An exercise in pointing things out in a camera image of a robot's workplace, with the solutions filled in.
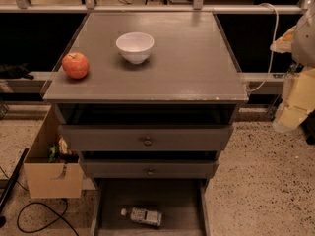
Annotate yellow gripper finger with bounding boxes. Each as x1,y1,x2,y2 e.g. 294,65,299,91
270,27,295,53
273,67,315,133

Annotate clear plastic water bottle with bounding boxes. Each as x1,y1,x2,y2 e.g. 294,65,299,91
120,207,162,227

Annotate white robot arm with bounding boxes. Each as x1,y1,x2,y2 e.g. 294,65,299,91
270,4,315,133

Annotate grey drawer cabinet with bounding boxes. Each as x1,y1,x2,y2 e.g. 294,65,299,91
42,11,249,236

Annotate grey open bottom drawer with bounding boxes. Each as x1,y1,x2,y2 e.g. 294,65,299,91
89,179,211,236

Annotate grey middle drawer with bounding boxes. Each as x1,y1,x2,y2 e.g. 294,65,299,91
80,159,219,179

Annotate grey top drawer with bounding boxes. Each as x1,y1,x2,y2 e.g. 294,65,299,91
59,125,233,151

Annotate white bowl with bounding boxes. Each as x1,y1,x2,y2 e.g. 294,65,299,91
116,32,155,64

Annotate red apple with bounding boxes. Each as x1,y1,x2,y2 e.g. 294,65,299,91
62,52,90,80

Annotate items inside cardboard box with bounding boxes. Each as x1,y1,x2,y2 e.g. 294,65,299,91
48,138,79,163

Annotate cardboard box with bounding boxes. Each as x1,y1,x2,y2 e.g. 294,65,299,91
24,110,83,199

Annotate black bar on floor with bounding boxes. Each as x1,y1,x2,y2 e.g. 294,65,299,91
0,148,29,213

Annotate white hanging cable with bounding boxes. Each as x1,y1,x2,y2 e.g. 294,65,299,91
246,2,280,93

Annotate metal frame rail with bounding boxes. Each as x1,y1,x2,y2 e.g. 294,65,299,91
0,4,306,15

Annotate black floor cable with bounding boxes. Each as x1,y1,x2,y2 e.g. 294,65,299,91
0,166,80,236

